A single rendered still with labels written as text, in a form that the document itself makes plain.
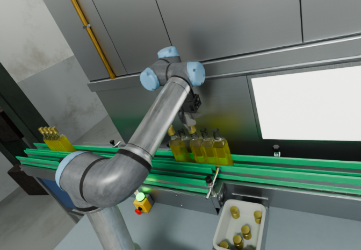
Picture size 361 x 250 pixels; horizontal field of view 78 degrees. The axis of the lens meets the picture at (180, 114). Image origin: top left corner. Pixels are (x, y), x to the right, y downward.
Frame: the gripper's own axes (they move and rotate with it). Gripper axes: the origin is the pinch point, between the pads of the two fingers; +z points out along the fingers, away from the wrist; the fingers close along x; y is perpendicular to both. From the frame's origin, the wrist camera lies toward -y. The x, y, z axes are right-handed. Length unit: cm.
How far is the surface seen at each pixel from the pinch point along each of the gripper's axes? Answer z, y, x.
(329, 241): 42, 51, -17
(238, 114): 2.9, 19.0, 11.6
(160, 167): 22.6, -22.6, -6.3
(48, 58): -26, -323, 158
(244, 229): 35.3, 22.1, -22.7
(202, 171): 22.1, 2.0, -6.6
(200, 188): 25.6, 2.5, -13.6
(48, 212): 117, -226, -10
